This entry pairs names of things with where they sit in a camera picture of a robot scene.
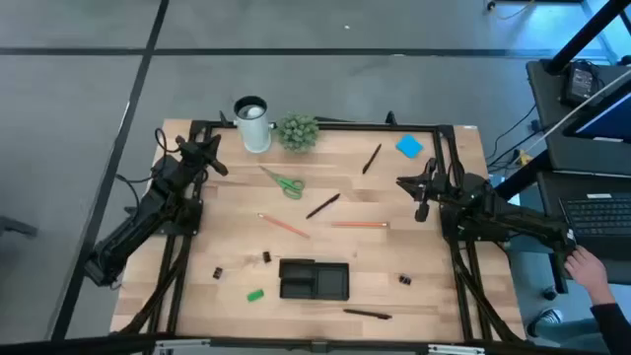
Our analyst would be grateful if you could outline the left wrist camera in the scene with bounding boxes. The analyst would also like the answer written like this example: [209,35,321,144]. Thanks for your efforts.
[204,155,230,178]

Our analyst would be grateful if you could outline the white cylindrical cup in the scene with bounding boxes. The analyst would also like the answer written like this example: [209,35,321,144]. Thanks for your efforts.
[233,95,273,154]

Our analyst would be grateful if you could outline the black pen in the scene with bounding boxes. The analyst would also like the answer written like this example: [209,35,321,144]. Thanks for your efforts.
[305,192,342,220]
[342,308,393,320]
[361,143,384,176]

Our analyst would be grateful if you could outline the black keyboard shelf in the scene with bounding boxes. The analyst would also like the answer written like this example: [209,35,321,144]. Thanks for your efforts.
[535,170,631,287]

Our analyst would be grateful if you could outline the white cable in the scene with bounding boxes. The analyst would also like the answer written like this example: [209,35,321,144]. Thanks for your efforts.
[523,67,631,154]

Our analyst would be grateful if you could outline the black aluminium table frame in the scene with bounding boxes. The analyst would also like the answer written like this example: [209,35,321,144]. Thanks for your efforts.
[110,110,527,345]

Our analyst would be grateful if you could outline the black crossbeam with silver brackets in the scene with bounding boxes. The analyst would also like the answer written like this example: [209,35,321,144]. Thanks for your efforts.
[0,333,631,355]

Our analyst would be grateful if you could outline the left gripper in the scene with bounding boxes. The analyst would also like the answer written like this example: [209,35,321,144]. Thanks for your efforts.
[175,133,223,175]

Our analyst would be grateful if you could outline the yellow floor cable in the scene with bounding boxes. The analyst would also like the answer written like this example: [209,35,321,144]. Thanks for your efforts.
[485,0,536,22]

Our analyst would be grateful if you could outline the person's hand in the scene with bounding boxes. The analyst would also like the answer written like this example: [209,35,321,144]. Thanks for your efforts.
[564,245,611,303]

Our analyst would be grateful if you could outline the person's forearm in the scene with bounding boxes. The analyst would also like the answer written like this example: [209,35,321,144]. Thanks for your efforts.
[589,290,631,355]

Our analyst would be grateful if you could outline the person's shoe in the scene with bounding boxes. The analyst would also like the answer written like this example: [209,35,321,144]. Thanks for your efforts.
[525,308,564,339]

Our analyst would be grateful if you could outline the thick black stand pole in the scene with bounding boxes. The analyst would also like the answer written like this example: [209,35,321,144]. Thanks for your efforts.
[544,0,631,76]

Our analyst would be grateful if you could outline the black floor cable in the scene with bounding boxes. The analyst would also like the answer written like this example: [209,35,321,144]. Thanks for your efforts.
[485,103,539,167]

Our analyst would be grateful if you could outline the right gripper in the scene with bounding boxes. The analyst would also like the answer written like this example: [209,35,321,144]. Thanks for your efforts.
[395,157,451,202]

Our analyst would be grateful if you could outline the orange wooden pencil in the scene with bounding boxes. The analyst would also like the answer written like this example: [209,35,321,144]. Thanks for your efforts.
[330,221,389,229]
[256,212,312,240]

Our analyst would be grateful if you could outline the black computer monitor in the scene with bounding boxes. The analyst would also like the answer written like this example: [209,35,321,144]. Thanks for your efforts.
[561,78,631,145]

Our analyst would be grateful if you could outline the green handled scissors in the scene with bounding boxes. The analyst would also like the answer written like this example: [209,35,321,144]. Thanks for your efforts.
[258,165,307,201]

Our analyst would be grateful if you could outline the blue sticky note pad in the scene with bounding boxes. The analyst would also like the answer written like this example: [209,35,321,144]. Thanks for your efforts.
[394,133,425,160]

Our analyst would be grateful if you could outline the black diagonal strut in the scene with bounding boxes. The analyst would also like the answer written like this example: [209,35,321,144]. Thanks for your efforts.
[492,149,553,202]

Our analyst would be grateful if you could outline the person's leg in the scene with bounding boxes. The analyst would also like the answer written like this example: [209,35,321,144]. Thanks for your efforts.
[534,318,612,355]

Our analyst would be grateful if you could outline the small green potted plant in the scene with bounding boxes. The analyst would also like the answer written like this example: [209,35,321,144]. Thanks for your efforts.
[274,112,320,154]

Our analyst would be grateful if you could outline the black monitor shelf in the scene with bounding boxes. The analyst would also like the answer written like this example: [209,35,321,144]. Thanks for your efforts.
[525,57,631,178]

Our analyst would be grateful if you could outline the black keyboard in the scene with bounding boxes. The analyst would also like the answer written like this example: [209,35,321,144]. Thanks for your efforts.
[558,192,631,239]

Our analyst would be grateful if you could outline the grey chair leg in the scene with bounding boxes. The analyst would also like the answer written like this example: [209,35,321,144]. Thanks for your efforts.
[0,215,39,239]

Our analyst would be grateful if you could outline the black power adapter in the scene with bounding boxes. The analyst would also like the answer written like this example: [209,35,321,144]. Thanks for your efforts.
[561,61,600,107]

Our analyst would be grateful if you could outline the black mesh desk organizer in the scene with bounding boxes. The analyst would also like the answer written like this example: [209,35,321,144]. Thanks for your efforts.
[278,257,351,302]

